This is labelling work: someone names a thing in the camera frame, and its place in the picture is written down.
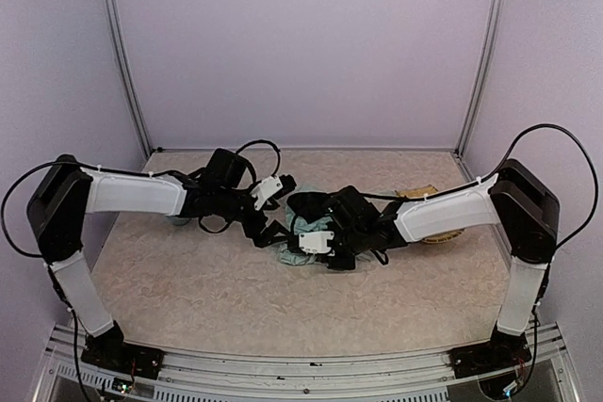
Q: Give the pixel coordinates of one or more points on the white blue enamel pitcher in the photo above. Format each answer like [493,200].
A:
[178,221]

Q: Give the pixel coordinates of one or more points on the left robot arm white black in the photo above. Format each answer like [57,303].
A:
[70,191]

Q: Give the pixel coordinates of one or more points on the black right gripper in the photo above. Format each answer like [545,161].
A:
[336,257]

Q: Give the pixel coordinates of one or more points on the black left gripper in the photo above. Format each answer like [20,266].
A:
[259,225]

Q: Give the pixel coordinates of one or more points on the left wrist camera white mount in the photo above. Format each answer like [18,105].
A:
[272,187]

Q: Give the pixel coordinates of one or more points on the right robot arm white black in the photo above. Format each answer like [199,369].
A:
[512,198]

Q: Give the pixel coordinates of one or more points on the woven bamboo tray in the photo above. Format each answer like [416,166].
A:
[435,228]

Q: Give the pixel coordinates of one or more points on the mint green black umbrella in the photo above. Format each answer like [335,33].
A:
[300,223]

